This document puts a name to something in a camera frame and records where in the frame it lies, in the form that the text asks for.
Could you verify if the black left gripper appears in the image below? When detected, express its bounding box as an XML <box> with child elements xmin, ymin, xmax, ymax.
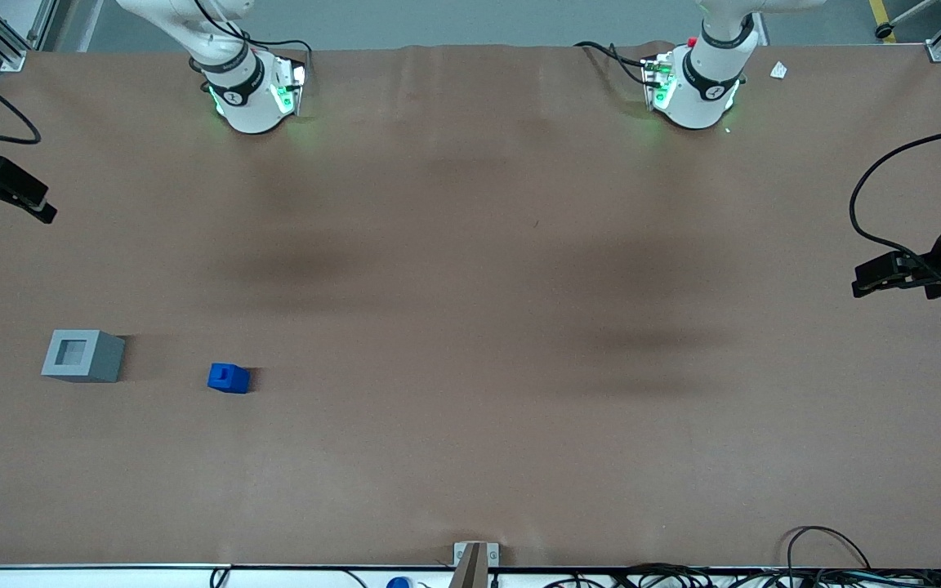
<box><xmin>851</xmin><ymin>216</ymin><xmax>941</xmax><ymax>300</ymax></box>

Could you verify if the blue plastic block part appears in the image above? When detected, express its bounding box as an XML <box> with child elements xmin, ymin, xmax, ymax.
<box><xmin>207</xmin><ymin>363</ymin><xmax>252</xmax><ymax>395</ymax></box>

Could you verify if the gray square base with hole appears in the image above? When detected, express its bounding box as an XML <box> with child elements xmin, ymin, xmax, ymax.
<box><xmin>40</xmin><ymin>329</ymin><xmax>127</xmax><ymax>385</ymax></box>

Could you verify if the large paper table cover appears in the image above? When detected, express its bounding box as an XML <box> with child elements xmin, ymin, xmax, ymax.
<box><xmin>0</xmin><ymin>41</ymin><xmax>941</xmax><ymax>569</ymax></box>

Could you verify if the long black left gripper cable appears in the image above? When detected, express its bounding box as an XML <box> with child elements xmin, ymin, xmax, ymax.
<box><xmin>849</xmin><ymin>122</ymin><xmax>941</xmax><ymax>266</ymax></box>

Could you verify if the black arched loop cable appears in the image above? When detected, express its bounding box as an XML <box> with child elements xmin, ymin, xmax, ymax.
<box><xmin>783</xmin><ymin>525</ymin><xmax>872</xmax><ymax>572</ymax></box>

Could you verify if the black left arm base cable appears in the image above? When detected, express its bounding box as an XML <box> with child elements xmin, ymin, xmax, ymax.
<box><xmin>574</xmin><ymin>40</ymin><xmax>656</xmax><ymax>87</ymax></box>

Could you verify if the tangled black cable bundle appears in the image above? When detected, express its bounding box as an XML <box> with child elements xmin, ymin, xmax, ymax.
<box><xmin>544</xmin><ymin>561</ymin><xmax>941</xmax><ymax>588</ymax></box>

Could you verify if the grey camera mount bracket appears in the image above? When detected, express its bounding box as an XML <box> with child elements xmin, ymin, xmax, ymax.
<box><xmin>448</xmin><ymin>540</ymin><xmax>501</xmax><ymax>588</ymax></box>

